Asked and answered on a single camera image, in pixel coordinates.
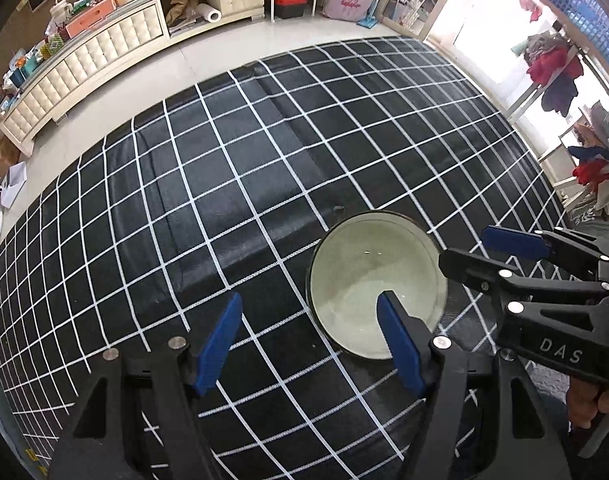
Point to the cream tufted low cabinet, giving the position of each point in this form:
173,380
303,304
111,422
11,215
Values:
84,60

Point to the pink box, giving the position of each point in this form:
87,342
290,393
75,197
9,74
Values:
92,17

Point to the white paper roll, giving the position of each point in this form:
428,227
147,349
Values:
208,12

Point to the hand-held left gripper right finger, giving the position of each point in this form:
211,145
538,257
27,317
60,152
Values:
399,345

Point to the pale green bowl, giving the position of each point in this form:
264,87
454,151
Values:
374,260

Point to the pink bag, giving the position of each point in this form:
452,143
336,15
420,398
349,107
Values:
348,2

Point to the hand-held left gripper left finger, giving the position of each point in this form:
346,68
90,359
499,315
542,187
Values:
217,345

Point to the blue plastic basket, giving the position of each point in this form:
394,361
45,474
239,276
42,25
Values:
584,5

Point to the person's right hand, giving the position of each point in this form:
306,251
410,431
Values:
584,402

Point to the hanging red garment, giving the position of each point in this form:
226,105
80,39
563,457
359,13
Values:
554,65

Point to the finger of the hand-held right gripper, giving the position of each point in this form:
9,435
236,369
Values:
484,265
514,242

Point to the black white checked tablecloth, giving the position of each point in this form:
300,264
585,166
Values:
184,185

